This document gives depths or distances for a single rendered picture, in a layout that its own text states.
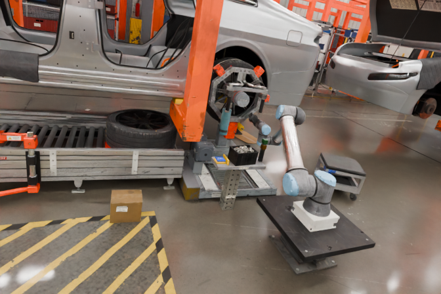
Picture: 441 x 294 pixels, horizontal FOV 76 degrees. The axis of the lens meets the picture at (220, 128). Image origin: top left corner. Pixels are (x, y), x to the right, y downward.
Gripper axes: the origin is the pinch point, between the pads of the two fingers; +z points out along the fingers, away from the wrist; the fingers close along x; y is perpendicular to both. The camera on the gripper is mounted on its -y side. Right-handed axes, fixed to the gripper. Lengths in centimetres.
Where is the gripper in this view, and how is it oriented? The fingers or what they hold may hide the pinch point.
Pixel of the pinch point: (249, 115)
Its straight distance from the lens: 301.2
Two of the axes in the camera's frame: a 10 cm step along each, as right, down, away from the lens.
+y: 5.4, 6.8, 5.0
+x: 7.8, -6.3, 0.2
